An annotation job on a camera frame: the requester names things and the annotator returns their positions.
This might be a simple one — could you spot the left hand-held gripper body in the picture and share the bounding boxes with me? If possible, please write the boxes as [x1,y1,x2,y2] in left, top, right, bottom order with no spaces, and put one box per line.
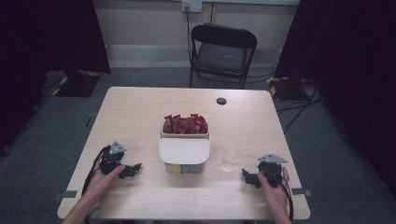
[99,140,128,175]

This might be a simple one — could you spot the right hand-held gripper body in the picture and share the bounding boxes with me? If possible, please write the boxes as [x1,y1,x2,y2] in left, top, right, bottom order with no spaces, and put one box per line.
[257,153,289,189]

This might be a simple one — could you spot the white storage box with lid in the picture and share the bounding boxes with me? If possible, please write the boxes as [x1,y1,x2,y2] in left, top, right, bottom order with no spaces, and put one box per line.
[158,119,211,175]

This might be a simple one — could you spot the bunch of red sachets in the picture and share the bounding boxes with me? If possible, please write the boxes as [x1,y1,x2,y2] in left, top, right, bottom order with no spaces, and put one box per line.
[163,113,209,135]

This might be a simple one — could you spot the person's right hand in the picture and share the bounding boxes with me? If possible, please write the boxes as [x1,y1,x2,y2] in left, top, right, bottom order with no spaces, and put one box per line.
[257,166,291,216]

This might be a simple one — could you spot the person's left hand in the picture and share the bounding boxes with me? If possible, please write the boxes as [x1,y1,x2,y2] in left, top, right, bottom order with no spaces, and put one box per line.
[86,158,127,201]

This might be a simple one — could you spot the clear glass cup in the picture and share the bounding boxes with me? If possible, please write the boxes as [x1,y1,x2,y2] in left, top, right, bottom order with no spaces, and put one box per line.
[220,147,243,174]

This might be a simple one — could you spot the yellow packet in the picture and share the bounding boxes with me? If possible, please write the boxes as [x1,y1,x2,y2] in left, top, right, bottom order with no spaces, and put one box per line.
[165,163,182,175]

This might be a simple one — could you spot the grey tape strip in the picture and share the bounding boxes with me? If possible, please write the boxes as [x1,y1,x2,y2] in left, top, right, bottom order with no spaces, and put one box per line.
[290,187,313,198]
[52,189,78,201]

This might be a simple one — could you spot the black yellow-striped stand base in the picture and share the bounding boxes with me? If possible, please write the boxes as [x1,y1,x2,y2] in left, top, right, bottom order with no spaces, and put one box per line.
[266,76,313,102]
[41,69,103,98]

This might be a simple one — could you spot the black folding chair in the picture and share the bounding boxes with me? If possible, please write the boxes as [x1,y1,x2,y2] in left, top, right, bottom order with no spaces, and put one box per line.
[189,22,259,90]

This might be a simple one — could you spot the dark curtain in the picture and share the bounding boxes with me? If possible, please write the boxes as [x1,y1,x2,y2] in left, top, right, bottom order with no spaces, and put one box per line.
[275,0,396,200]
[0,0,112,155]

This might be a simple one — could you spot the left hand-held gripper black cable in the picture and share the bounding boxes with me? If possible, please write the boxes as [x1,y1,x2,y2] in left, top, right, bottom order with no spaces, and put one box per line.
[81,145,112,198]

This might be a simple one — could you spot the hand-held gripper black cable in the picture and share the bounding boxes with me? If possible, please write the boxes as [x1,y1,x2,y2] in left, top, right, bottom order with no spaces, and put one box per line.
[81,145,112,198]
[271,172,295,224]

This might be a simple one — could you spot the right hand-held gripper black cable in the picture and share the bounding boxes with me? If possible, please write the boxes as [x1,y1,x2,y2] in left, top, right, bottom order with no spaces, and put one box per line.
[271,172,295,224]

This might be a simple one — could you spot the black floor cables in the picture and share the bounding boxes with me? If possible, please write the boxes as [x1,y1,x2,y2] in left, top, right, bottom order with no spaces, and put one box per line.
[275,88,325,135]

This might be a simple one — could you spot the black wall power cable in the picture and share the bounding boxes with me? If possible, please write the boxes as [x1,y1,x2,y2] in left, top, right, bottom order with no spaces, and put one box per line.
[185,5,194,64]

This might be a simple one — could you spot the white wall power outlet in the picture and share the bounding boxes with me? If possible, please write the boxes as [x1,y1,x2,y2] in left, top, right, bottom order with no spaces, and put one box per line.
[181,0,204,14]

